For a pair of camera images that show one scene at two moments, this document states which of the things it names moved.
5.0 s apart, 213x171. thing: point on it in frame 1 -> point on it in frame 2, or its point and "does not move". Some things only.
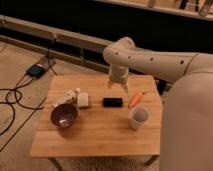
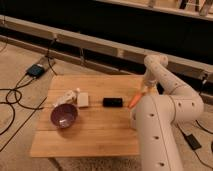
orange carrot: [136, 99] does not move
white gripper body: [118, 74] -> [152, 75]
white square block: [83, 99] does not move
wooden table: [83, 117] does not move
